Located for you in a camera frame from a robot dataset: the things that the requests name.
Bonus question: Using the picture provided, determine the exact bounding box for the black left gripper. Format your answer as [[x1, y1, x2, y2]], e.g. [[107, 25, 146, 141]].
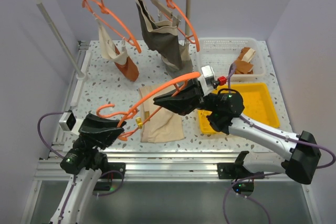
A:
[[72, 113, 125, 153]]

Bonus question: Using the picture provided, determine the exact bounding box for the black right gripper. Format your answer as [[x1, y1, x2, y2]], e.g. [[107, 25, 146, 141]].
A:
[[153, 77, 218, 116]]

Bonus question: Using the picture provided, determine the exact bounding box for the yellow clothespin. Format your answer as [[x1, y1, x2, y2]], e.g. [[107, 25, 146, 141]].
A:
[[135, 117, 143, 129]]

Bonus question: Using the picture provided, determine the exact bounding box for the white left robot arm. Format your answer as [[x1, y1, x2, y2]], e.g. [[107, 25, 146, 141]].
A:
[[49, 111, 126, 223]]

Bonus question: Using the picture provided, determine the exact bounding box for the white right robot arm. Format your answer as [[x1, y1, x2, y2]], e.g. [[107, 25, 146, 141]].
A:
[[153, 82, 321, 185]]

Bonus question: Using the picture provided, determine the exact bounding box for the brown and cream underwear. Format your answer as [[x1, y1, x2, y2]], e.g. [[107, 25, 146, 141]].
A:
[[230, 47, 256, 74]]

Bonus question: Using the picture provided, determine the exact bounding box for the grey hanging underwear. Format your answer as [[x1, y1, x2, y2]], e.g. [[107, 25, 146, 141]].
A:
[[135, 0, 193, 78]]

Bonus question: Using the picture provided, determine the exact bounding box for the orange hanging underwear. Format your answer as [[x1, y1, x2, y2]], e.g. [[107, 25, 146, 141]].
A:
[[113, 46, 139, 82]]

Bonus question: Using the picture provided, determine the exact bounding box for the wooden clip hanger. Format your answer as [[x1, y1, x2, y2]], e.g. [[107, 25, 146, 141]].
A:
[[150, 0, 184, 28]]

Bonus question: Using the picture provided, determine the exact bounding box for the beige hanging underwear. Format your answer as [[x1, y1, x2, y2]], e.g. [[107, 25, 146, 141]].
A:
[[97, 20, 128, 66]]

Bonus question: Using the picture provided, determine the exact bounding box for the orange hanger with clothes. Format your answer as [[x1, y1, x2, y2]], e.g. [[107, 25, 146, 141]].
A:
[[81, 0, 142, 53]]

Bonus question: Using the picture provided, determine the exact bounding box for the white plastic basket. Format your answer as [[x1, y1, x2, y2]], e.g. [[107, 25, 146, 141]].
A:
[[196, 37, 266, 82]]

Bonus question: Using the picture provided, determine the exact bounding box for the yellow plastic tray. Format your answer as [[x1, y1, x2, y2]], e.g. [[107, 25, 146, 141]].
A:
[[198, 83, 280, 134]]

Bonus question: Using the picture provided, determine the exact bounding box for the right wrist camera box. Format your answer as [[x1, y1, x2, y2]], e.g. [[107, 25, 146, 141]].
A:
[[197, 65, 227, 91]]

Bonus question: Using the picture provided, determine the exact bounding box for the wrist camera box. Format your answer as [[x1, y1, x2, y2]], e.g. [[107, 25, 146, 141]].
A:
[[59, 111, 79, 135], [197, 65, 227, 91]]

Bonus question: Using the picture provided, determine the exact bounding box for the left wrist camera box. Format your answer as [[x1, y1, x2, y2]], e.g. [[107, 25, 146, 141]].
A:
[[59, 111, 79, 135]]

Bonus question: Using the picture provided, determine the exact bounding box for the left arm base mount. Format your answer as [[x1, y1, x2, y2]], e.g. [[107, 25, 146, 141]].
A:
[[93, 154, 126, 197]]

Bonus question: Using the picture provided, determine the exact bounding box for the aluminium rail frame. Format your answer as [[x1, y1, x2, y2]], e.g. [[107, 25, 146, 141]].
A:
[[34, 40, 312, 183]]

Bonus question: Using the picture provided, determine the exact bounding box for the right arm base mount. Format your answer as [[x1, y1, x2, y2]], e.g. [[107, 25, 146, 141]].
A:
[[217, 151, 265, 196]]

